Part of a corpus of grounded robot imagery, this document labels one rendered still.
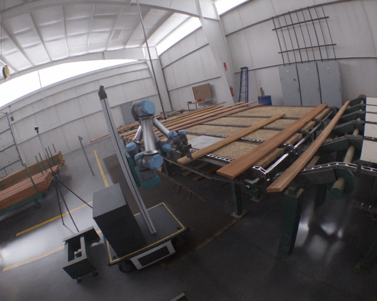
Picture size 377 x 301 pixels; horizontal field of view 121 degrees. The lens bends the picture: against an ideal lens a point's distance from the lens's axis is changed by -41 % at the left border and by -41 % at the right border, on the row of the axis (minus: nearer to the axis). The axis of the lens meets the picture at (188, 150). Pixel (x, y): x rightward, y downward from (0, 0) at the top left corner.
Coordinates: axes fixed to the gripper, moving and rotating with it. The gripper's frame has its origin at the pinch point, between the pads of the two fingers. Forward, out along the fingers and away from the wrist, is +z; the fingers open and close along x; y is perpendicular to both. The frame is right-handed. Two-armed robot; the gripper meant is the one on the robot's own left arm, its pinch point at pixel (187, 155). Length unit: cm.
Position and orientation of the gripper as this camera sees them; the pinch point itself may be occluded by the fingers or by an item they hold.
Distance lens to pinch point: 209.5
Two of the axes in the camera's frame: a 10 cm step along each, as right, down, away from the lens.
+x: 8.1, -3.6, 4.7
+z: 2.3, 9.2, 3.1
